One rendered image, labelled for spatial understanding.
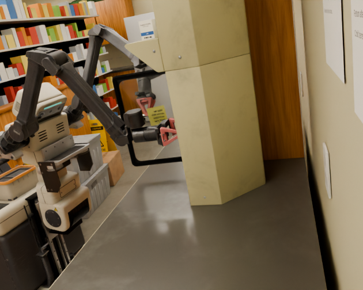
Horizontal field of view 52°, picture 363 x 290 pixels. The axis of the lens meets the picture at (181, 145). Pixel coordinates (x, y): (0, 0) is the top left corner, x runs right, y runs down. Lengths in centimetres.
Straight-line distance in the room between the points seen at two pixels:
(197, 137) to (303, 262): 49
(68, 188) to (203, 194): 95
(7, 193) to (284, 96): 150
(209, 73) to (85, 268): 68
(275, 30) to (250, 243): 79
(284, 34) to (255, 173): 53
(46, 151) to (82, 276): 90
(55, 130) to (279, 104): 109
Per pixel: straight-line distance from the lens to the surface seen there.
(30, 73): 155
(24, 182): 223
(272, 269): 97
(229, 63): 120
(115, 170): 420
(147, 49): 117
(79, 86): 144
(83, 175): 353
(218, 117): 119
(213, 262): 102
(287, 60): 148
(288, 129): 154
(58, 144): 193
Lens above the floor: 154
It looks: 18 degrees down
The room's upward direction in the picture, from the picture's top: 11 degrees counter-clockwise
